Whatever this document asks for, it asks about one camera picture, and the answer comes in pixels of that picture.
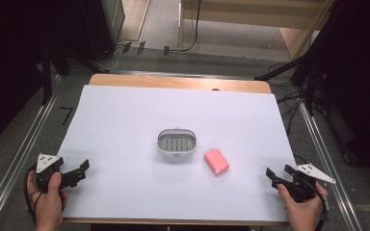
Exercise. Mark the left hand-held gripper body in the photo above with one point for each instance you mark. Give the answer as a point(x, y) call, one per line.
point(46, 165)

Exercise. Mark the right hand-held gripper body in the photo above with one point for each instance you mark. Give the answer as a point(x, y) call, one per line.
point(303, 189)

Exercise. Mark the pink soap bar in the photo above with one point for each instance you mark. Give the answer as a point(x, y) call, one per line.
point(216, 161)

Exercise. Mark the white soap dish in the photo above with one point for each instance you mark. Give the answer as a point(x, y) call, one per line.
point(176, 144)

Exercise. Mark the person's right hand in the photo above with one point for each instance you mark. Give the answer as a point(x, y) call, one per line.
point(303, 215)

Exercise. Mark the person's left hand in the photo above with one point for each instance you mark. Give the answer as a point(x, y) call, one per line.
point(46, 205)

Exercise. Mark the black tape corner mark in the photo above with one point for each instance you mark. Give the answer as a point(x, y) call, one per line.
point(66, 115)

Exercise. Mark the white paper sheet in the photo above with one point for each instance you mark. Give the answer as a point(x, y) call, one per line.
point(125, 128)

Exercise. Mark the black metal stand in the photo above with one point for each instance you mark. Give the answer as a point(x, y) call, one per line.
point(47, 80)

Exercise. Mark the dark curtain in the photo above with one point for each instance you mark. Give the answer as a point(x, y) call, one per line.
point(6, 64)
point(363, 80)

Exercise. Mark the wooden table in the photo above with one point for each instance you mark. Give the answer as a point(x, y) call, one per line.
point(173, 82)

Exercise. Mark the black tape strip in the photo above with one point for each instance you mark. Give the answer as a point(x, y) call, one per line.
point(126, 47)
point(166, 50)

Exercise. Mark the light wooden furniture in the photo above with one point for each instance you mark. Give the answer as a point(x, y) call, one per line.
point(295, 38)

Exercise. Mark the dark cabinet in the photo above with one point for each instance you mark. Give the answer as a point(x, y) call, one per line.
point(101, 29)

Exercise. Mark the metal floor rail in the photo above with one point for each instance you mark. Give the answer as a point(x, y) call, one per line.
point(19, 157)
point(327, 160)

